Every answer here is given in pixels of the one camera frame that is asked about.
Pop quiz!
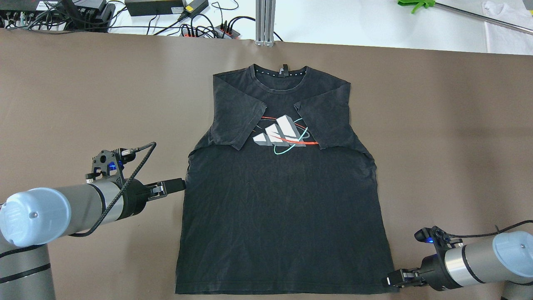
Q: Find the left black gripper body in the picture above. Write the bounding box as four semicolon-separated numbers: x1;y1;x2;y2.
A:
122;182;167;219

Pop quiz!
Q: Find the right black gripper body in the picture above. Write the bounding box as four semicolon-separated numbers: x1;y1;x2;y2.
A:
398;254;452;292

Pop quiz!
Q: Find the black t-shirt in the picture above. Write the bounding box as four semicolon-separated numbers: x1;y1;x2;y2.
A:
175;65;398;295

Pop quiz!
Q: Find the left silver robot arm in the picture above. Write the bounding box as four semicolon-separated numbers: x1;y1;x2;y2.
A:
0;178;185;300

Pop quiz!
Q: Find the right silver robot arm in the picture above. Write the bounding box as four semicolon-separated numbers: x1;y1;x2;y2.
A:
383;227;533;300

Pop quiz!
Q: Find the black power adapter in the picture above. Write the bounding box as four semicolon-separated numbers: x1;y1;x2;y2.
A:
124;0;186;17

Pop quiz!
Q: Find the white cloth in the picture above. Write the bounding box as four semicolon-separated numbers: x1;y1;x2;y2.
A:
482;1;533;55

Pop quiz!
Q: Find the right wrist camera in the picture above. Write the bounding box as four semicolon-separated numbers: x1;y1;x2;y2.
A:
414;226;464;251

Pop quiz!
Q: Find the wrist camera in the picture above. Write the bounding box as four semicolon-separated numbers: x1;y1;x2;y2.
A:
85;148;136;188
414;226;464;251

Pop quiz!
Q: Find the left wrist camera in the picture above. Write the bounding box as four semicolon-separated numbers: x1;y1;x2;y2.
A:
85;148;136;188

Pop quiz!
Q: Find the black right cable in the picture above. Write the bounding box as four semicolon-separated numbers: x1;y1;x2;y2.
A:
448;221;533;240

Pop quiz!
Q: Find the aluminium frame post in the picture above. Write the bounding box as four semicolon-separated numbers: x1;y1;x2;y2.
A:
254;0;276;47

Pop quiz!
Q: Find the green handled tool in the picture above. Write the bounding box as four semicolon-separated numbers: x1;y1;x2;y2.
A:
397;0;436;15

